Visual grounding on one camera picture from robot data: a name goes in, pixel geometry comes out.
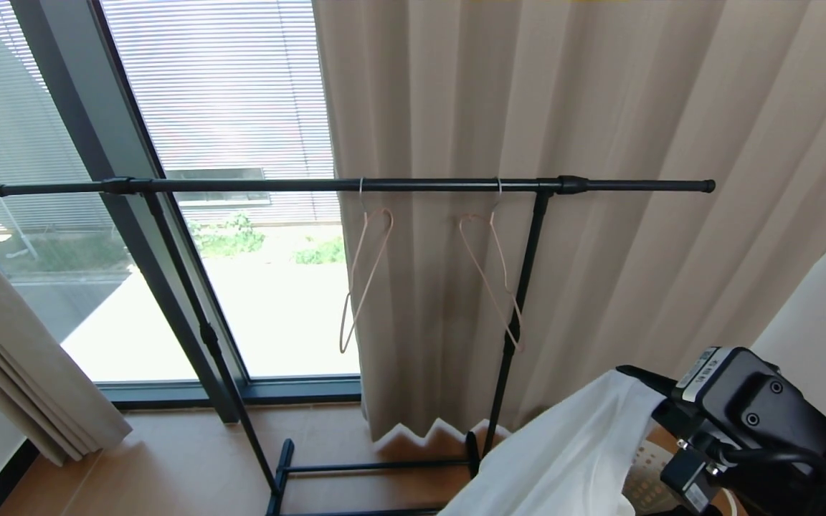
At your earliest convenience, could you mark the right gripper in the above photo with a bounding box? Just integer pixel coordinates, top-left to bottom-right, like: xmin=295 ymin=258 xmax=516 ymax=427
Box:
xmin=651 ymin=398 xmax=728 ymax=514

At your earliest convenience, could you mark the white garment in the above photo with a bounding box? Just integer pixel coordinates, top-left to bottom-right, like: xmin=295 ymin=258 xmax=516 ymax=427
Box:
xmin=437 ymin=368 xmax=673 ymax=516

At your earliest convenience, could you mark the pink clothes hanger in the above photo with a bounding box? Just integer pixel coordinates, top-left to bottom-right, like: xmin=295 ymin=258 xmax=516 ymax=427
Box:
xmin=457 ymin=177 xmax=526 ymax=353
xmin=338 ymin=177 xmax=395 ymax=355

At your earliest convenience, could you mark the black clothes rack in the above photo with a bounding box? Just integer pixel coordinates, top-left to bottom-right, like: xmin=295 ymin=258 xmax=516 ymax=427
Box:
xmin=0 ymin=174 xmax=717 ymax=516

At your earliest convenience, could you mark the beige curtain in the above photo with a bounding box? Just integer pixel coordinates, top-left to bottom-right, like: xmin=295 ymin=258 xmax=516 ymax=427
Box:
xmin=0 ymin=211 xmax=133 ymax=467
xmin=313 ymin=0 xmax=826 ymax=444

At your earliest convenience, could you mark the window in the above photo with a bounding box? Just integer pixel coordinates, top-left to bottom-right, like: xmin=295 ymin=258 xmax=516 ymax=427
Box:
xmin=0 ymin=0 xmax=363 ymax=425

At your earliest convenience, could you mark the black cable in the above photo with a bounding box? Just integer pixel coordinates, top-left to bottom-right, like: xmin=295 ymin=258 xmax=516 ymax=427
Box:
xmin=700 ymin=434 xmax=826 ymax=488

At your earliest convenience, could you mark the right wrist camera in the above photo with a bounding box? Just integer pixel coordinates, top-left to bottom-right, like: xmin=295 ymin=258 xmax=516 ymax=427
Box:
xmin=673 ymin=345 xmax=826 ymax=463

